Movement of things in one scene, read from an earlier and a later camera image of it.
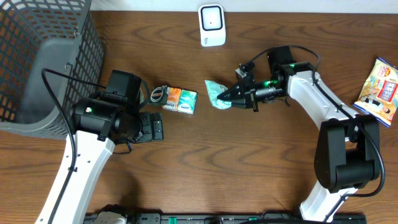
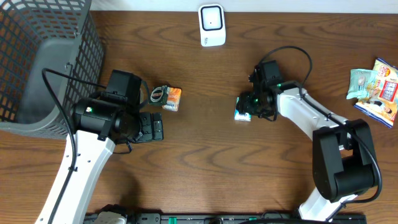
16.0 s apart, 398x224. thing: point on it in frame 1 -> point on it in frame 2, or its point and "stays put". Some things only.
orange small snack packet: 173,97 stays put
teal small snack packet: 188,101 -> 240,116
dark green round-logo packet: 158,95 stays put
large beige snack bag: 379,98 stays put
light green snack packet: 215,89 -> 362,83
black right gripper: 245,91 -> 244,105
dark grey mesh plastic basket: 36,34 stays put
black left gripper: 152,126 stays put
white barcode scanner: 211,18 stays put
